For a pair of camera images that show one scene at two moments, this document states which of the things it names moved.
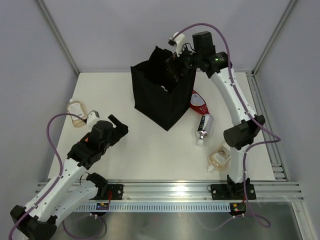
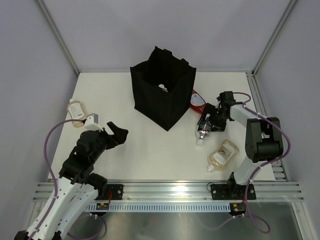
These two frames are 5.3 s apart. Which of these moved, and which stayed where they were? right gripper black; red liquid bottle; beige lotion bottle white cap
Moved: right gripper black
Stayed: red liquid bottle; beige lotion bottle white cap
